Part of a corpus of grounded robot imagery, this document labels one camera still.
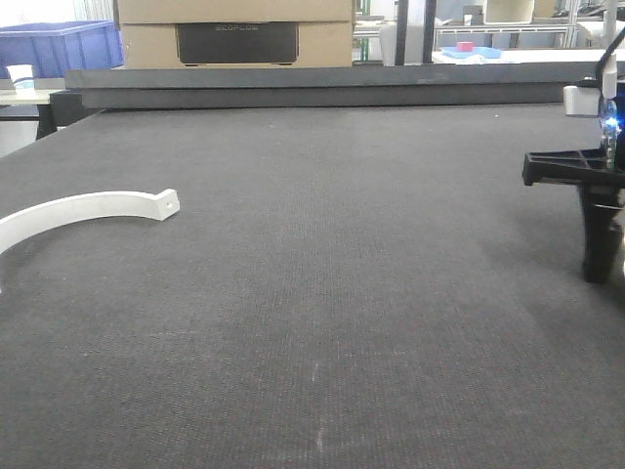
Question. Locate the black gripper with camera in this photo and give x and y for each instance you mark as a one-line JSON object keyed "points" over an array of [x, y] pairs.
{"points": [[600, 96]]}

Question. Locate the white curved PVC pipe piece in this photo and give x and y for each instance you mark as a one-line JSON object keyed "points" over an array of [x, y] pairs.
{"points": [[53, 214]]}

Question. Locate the black foam board stack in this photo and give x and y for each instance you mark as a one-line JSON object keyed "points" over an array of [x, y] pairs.
{"points": [[361, 86]]}

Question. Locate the pink small box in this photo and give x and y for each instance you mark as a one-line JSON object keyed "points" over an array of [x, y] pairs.
{"points": [[464, 46]]}

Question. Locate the black vertical pole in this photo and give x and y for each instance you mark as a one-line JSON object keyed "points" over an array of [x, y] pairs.
{"points": [[401, 31]]}

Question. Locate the large brown cardboard box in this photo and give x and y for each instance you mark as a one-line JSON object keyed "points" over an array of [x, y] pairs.
{"points": [[240, 34]]}

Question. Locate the blue plastic crate on table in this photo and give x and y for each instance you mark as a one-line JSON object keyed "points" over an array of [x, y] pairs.
{"points": [[53, 48]]}

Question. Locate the white paper cup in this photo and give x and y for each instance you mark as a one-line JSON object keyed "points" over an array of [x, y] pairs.
{"points": [[22, 78]]}

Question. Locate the folding table with black legs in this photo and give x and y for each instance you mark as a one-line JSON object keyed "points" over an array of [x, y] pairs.
{"points": [[35, 107]]}

